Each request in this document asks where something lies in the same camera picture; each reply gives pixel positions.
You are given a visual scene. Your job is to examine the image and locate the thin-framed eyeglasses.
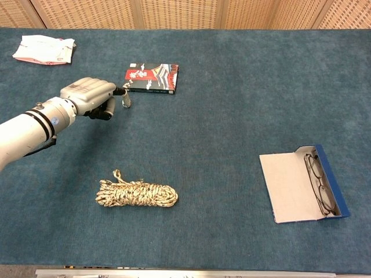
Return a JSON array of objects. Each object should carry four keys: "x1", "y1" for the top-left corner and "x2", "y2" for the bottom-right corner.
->
[{"x1": 304, "y1": 153, "x2": 337, "y2": 216}]

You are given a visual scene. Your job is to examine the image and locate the coiled beige braided rope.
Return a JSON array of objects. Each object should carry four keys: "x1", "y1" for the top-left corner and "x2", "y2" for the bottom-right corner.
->
[{"x1": 95, "y1": 169, "x2": 179, "y2": 208}]

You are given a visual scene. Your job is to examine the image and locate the wicker folding screen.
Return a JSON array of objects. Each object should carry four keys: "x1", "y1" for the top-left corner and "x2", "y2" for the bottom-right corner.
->
[{"x1": 0, "y1": 0, "x2": 371, "y2": 30}]

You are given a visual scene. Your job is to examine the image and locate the open blue glasses case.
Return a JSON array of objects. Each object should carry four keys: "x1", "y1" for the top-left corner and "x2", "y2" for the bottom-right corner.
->
[{"x1": 259, "y1": 144, "x2": 351, "y2": 224}]

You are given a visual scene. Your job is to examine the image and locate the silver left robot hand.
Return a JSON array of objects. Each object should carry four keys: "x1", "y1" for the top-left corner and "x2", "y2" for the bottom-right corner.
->
[{"x1": 59, "y1": 76, "x2": 132, "y2": 120}]

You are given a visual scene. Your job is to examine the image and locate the black red playing card box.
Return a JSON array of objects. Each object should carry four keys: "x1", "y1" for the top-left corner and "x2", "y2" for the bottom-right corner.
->
[{"x1": 123, "y1": 63, "x2": 179, "y2": 96}]

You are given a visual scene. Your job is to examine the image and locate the aluminium table edge rail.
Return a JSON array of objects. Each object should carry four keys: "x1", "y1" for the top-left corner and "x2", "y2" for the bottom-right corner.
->
[{"x1": 35, "y1": 269, "x2": 337, "y2": 278}]

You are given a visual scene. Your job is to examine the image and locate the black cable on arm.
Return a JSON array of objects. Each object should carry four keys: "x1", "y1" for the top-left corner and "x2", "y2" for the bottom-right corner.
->
[{"x1": 23, "y1": 136, "x2": 57, "y2": 158}]

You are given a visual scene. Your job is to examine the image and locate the crumpled white cloth bag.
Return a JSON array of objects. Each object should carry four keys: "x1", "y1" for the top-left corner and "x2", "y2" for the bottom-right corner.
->
[{"x1": 12, "y1": 35, "x2": 77, "y2": 67}]

